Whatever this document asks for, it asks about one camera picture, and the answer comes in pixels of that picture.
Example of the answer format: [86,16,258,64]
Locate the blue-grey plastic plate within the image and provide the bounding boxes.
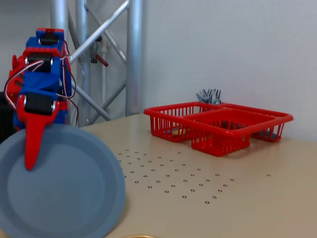
[0,123,126,238]

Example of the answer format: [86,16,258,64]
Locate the valve with red handle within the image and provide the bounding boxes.
[89,36,109,67]

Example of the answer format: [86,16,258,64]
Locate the red plastic dish rack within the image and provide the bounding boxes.
[143,101,294,157]

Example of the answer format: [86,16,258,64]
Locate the beige plastic spoon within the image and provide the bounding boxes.
[172,127,189,136]

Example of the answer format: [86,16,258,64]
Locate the silver metal truss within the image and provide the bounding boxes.
[51,0,144,128]

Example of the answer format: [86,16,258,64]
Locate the red white servo cable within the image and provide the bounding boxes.
[61,41,80,127]
[4,59,50,112]

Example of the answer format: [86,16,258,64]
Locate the red gripper black motor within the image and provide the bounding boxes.
[16,93,61,171]

